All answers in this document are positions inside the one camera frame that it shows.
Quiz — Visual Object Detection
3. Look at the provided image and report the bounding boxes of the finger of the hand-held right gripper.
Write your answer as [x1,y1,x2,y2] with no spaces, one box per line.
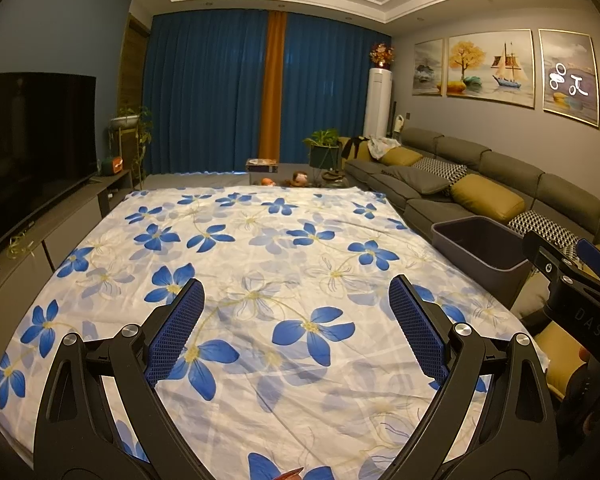
[576,237,600,287]
[522,230,600,288]

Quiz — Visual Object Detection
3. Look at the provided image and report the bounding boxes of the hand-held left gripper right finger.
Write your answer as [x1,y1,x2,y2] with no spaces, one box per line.
[380,275,567,480]

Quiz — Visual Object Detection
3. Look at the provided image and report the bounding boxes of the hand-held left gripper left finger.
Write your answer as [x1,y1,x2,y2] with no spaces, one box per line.
[32,279,206,480]

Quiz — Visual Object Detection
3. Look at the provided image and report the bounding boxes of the grey plastic bin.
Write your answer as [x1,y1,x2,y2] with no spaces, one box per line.
[430,215,530,307]

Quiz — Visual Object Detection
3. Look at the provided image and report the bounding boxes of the large yellow sofa cushion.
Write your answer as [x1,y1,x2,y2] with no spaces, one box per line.
[527,322,589,402]

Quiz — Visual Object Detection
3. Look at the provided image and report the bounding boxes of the yellow pillow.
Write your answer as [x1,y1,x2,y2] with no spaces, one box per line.
[449,173,526,221]
[379,147,424,167]

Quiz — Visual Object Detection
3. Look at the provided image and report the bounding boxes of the white blue floral sheet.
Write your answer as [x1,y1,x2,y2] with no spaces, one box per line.
[0,185,552,480]

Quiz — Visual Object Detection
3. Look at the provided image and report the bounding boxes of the grey sectional sofa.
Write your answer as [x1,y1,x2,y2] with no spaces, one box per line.
[343,127,600,326]

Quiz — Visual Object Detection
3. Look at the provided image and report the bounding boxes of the grey pillow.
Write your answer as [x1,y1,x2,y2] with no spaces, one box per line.
[382,165,451,196]

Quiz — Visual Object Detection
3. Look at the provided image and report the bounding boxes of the grey television cabinet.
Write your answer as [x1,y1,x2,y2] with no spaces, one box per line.
[0,168,134,343]

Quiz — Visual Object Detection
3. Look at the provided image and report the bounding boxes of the yellow green ribbon scraps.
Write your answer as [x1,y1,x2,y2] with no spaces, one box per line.
[7,231,36,259]

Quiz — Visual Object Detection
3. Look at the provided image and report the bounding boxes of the tall framed painting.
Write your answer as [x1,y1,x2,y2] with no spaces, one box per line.
[538,28,600,128]

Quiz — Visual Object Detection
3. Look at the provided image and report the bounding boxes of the gold plant stand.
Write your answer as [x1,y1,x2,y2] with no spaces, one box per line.
[107,127,146,192]

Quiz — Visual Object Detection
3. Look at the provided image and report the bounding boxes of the grey coffee table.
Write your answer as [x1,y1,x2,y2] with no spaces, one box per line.
[244,160,352,189]

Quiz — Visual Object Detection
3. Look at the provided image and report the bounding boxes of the white cloth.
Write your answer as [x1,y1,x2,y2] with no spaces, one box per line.
[368,135,401,159]

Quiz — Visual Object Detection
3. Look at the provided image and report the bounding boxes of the sailboat painting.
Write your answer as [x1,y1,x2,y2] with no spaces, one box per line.
[446,29,535,110]

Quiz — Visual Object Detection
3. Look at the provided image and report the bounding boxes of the potted plant dark planter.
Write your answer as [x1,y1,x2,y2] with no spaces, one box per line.
[302,128,341,169]

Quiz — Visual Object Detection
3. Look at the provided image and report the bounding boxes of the potted plant white pot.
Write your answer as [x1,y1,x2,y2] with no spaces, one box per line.
[110,104,154,161]

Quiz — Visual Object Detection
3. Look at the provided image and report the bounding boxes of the small landscape painting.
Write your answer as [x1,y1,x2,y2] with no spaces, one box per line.
[412,38,445,96]

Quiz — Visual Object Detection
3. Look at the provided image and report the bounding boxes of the white tower air conditioner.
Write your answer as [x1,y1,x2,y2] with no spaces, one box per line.
[363,68,395,139]

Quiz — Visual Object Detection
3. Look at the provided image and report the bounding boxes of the black flat television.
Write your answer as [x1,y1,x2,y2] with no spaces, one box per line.
[0,73,97,267]

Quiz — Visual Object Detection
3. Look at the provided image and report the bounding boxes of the blue curtain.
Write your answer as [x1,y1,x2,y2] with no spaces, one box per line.
[142,10,272,177]
[279,12,392,167]

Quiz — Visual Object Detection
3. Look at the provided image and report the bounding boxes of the brown wooden panel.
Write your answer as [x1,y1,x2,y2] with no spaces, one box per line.
[119,12,151,173]

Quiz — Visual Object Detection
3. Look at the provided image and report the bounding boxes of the orange curtain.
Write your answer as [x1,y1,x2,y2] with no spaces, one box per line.
[258,11,288,164]

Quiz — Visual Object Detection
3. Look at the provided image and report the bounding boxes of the artificial flower arrangement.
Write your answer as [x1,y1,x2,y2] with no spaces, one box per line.
[369,42,395,70]

